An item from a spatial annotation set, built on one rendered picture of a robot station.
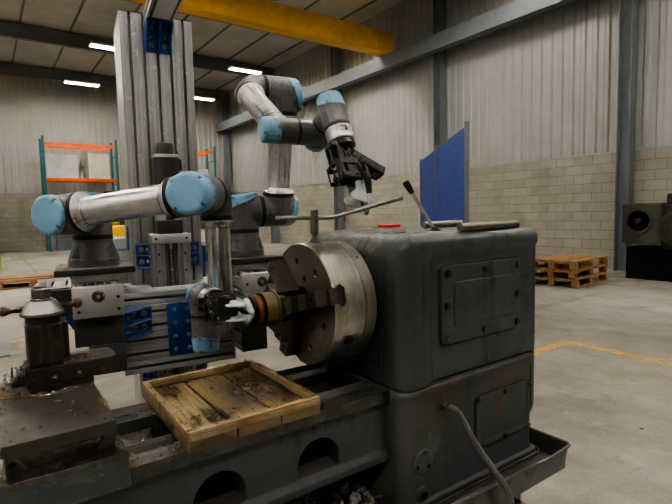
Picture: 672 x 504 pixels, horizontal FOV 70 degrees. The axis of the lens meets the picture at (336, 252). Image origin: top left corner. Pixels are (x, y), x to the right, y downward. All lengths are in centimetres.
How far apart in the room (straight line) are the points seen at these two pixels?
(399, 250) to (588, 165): 1076
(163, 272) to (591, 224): 1064
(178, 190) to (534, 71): 1192
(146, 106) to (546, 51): 1151
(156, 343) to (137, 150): 69
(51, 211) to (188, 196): 40
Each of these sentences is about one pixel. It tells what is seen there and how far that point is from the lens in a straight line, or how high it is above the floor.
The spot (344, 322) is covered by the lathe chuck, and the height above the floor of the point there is 105.
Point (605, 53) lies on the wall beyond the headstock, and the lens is 1212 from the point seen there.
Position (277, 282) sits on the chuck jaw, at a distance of 125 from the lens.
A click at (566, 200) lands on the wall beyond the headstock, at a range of 1202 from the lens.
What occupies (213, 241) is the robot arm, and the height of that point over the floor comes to 124.
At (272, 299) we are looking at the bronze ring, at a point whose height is 111.
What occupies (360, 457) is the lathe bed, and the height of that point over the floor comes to 71.
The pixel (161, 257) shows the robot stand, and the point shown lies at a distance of 181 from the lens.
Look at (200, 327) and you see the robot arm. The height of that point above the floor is 100.
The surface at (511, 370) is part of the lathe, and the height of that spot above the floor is 83.
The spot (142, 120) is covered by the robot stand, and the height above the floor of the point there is 166.
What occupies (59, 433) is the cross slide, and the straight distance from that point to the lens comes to 94.
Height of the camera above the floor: 131
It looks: 5 degrees down
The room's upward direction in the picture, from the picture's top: 1 degrees counter-clockwise
